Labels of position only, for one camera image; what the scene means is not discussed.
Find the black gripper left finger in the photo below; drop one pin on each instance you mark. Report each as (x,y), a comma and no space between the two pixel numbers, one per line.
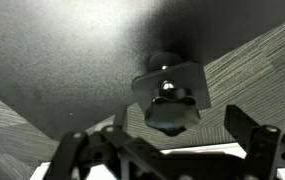
(78,156)

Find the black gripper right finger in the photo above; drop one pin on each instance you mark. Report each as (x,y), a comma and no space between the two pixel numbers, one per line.
(265,150)

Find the white flat panel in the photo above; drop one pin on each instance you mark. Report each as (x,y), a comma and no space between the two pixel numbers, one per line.
(208,150)

